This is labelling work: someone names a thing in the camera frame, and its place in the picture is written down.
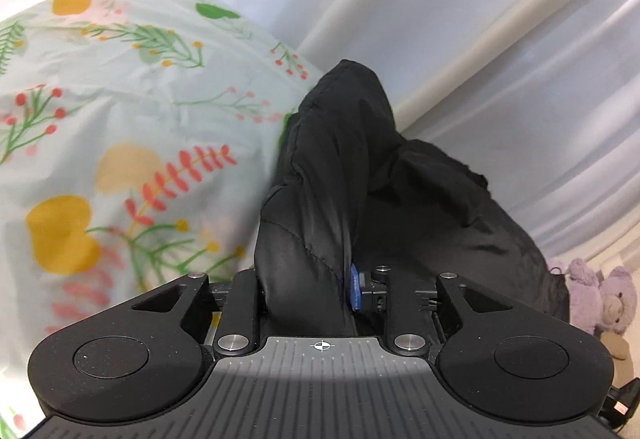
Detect floral bedsheet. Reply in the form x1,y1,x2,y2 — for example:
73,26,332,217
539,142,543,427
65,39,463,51
0,0,326,435

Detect beige plush toy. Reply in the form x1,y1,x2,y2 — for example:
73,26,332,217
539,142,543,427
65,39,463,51
597,332,633,362

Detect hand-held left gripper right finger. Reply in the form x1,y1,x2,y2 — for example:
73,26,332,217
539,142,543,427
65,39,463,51
346,263,507,356

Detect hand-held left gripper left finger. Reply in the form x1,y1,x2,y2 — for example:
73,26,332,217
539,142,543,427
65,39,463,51
130,268,263,358

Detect black puffer jacket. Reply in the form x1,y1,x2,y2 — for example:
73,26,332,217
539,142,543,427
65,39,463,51
252,59,573,339

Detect purple teddy bear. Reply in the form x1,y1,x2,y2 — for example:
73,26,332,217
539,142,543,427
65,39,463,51
547,258,640,336

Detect black device with red label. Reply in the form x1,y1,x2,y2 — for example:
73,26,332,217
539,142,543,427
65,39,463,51
599,380,640,432

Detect white curtain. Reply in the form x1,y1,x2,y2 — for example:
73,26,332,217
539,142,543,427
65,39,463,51
0,0,640,270

